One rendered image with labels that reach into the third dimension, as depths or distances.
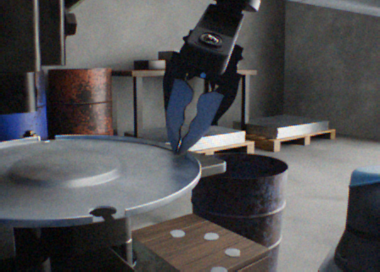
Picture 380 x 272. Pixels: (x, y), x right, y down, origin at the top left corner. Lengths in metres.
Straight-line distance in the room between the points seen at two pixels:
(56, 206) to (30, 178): 0.07
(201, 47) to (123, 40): 3.79
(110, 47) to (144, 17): 0.54
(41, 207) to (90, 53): 3.69
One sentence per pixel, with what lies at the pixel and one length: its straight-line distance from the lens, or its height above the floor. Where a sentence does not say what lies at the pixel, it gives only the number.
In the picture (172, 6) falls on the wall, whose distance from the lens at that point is 4.53.
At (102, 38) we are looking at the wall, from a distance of 4.05.
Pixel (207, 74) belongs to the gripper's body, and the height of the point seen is 0.88.
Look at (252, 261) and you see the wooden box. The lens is 1.14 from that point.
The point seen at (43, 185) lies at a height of 0.79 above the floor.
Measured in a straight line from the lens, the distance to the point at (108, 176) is 0.38.
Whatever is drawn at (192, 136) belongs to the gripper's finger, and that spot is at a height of 0.81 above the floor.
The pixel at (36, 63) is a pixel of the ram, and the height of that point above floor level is 0.90.
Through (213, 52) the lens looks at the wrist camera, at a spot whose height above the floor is 0.91.
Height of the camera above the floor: 0.89
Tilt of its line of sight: 9 degrees down
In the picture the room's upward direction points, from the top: straight up
